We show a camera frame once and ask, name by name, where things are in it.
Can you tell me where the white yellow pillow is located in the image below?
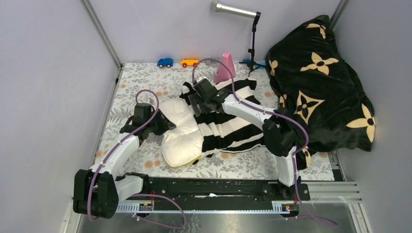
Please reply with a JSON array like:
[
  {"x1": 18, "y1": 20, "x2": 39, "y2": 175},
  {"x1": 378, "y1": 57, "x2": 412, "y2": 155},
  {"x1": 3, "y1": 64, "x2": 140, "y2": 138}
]
[{"x1": 160, "y1": 99, "x2": 204, "y2": 167}]

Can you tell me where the pink metronome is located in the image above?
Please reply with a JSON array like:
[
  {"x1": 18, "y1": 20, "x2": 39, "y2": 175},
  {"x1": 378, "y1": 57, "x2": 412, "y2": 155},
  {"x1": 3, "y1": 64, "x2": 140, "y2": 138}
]
[{"x1": 213, "y1": 52, "x2": 236, "y2": 84}]

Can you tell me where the black white striped pillow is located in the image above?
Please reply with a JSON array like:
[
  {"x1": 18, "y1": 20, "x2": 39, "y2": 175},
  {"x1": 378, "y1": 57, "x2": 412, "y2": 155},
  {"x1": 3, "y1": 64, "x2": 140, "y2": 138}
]
[{"x1": 179, "y1": 78, "x2": 265, "y2": 157}]

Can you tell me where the silver flashlight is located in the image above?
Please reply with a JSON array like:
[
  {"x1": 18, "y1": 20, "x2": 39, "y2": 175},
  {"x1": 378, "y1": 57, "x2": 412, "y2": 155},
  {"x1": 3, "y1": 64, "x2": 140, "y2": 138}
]
[{"x1": 210, "y1": 0, "x2": 266, "y2": 75}]

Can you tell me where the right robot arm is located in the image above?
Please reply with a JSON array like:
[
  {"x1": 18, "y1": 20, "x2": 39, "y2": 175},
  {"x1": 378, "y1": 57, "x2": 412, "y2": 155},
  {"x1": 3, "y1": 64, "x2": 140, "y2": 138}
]
[{"x1": 189, "y1": 78, "x2": 300, "y2": 200}]

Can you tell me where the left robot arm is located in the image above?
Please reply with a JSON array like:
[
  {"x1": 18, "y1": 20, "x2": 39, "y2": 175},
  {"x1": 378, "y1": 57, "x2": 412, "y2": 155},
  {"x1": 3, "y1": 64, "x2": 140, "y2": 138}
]
[{"x1": 73, "y1": 103, "x2": 176, "y2": 219}]

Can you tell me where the floral patterned table cloth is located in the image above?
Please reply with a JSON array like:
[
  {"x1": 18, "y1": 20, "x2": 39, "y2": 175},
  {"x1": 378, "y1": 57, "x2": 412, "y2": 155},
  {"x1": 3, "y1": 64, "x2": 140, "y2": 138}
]
[{"x1": 91, "y1": 62, "x2": 335, "y2": 182}]

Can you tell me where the orange toy car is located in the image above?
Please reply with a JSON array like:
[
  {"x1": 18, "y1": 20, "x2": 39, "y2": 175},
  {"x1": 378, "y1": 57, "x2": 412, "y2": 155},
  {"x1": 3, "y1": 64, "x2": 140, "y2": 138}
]
[{"x1": 180, "y1": 59, "x2": 199, "y2": 67}]

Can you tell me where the blue toy car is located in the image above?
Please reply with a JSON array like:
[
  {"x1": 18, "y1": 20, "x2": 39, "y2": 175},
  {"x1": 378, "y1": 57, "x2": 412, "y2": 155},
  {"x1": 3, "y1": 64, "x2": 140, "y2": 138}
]
[{"x1": 157, "y1": 58, "x2": 174, "y2": 68}]

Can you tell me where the black floral patterned blanket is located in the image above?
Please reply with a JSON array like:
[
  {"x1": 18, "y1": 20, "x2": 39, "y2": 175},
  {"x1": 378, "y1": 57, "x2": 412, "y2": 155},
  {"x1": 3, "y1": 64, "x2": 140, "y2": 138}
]
[{"x1": 265, "y1": 15, "x2": 376, "y2": 170}]

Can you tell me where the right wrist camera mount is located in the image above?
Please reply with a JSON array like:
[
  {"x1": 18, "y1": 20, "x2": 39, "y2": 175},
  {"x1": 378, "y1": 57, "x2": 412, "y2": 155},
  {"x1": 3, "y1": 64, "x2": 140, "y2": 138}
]
[{"x1": 196, "y1": 76, "x2": 208, "y2": 83}]

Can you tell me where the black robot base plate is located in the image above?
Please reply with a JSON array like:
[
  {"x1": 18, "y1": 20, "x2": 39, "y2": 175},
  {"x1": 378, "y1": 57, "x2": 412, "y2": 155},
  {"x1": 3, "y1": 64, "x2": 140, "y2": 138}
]
[{"x1": 119, "y1": 177, "x2": 310, "y2": 214}]

